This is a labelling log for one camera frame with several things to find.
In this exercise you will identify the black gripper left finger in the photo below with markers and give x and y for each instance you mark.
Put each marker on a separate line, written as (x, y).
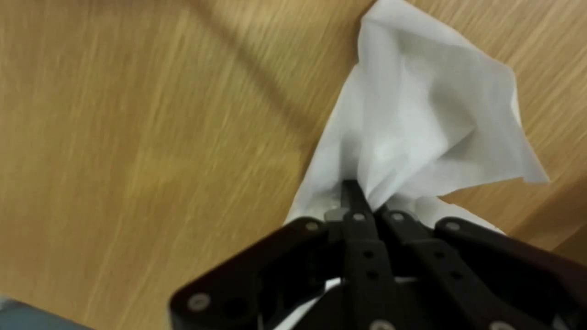
(294, 268)

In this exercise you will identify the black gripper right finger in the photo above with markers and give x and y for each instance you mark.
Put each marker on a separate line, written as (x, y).
(489, 275)

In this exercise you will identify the white paper sheet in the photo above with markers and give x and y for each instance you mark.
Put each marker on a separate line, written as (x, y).
(423, 121)

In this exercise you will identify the teal seat cushion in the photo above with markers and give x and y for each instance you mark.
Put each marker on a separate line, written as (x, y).
(30, 315)

